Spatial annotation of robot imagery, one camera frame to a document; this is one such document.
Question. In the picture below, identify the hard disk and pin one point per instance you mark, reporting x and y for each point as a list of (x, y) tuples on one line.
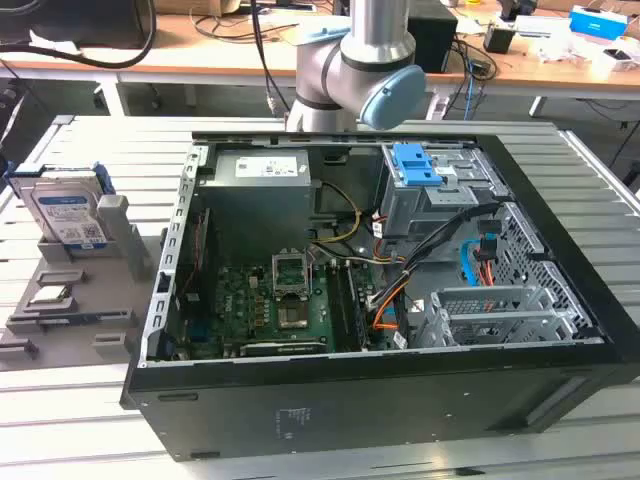
[(60, 210)]

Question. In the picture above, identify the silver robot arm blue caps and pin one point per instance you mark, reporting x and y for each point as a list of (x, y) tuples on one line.
[(350, 60)]

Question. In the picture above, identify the silver metal disk bay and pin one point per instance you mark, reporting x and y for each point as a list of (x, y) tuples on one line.
[(500, 300)]

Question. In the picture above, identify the black RAM slot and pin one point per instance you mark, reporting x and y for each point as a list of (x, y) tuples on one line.
[(357, 305), (340, 305)]

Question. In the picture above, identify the CPU socket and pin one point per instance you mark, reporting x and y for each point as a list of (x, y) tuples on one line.
[(295, 317)]

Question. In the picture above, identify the grey power supply unit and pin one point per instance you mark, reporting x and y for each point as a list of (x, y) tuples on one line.
[(260, 185)]

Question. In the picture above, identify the green motherboard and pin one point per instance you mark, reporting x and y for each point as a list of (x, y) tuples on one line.
[(240, 300)]

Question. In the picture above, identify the black graphics card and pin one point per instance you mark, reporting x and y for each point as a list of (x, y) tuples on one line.
[(280, 348)]

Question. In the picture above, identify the blue plastic drive latch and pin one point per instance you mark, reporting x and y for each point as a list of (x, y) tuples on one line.
[(411, 165)]

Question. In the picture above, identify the silver metal drive cage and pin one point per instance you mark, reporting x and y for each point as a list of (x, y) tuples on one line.
[(450, 200)]

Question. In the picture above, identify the black open PC case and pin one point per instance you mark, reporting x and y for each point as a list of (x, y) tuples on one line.
[(350, 415)]

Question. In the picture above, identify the wooden desk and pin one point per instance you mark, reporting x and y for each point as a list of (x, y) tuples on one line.
[(210, 55)]

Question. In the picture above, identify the grey parts rack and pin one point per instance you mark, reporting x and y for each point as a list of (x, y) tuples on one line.
[(100, 300)]

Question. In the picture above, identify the tall black box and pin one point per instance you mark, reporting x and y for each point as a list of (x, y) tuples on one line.
[(432, 35)]

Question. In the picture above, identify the dark RAM stick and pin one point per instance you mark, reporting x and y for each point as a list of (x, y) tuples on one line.
[(75, 317)]

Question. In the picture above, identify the small black box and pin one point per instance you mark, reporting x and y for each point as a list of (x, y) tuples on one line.
[(499, 39)]

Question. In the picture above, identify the silver CPU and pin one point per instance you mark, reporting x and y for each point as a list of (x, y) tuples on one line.
[(50, 294)]

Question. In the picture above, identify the blue cardboard box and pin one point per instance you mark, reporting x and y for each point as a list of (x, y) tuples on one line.
[(597, 22)]

